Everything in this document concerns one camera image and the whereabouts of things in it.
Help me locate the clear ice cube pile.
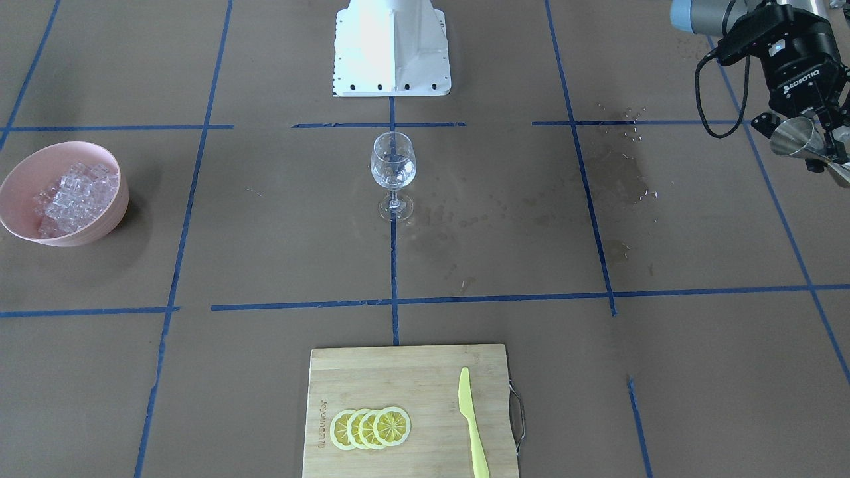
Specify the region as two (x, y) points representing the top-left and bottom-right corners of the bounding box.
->
(33, 161), (120, 239)

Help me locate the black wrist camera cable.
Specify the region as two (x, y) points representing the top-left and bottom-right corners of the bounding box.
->
(695, 0), (758, 139)

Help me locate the lemon slice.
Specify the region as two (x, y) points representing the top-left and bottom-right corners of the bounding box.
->
(373, 406), (412, 447)
(346, 408), (375, 449)
(350, 410), (386, 450)
(331, 409), (357, 451)

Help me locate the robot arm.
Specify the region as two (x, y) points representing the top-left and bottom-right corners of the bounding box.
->
(670, 1), (848, 187)

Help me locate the steel double jigger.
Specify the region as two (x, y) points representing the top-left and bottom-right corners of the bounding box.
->
(769, 117), (849, 189)

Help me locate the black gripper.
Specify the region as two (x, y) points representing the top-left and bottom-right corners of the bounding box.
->
(750, 33), (848, 173)

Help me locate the pink plastic bowl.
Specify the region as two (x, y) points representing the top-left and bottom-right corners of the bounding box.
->
(2, 140), (129, 247)

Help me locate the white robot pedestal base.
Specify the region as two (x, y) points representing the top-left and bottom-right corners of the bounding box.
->
(332, 1), (452, 98)

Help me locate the clear wine glass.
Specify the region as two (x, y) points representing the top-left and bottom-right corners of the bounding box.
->
(370, 132), (417, 222)

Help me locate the bamboo cutting board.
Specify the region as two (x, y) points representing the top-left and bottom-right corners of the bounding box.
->
(301, 344), (519, 477)

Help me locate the yellow plastic knife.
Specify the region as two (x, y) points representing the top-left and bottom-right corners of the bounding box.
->
(456, 367), (491, 477)

